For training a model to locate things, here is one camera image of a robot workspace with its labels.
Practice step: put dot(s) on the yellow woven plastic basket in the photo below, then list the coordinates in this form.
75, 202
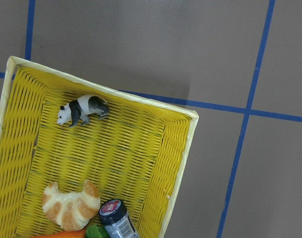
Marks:
137, 153

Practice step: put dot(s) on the toy panda figurine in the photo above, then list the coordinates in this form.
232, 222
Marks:
81, 108

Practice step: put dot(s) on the small dark labelled bottle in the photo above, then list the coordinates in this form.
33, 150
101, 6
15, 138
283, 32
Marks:
115, 219

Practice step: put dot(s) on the toy croissant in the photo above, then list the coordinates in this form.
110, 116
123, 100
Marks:
71, 211

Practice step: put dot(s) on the toy orange carrot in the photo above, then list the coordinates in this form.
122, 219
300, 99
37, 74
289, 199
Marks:
92, 231

